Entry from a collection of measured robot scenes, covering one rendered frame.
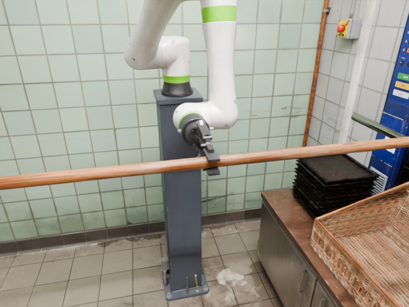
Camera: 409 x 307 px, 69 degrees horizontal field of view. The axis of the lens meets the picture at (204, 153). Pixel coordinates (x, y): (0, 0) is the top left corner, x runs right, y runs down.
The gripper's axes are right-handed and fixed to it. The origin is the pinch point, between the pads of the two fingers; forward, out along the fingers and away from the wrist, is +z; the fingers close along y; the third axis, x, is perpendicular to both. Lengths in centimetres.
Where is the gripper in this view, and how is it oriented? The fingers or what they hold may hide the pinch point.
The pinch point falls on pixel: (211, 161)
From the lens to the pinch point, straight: 76.7
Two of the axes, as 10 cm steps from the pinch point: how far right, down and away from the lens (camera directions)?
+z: 2.2, 4.2, -8.8
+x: -9.8, 0.9, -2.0
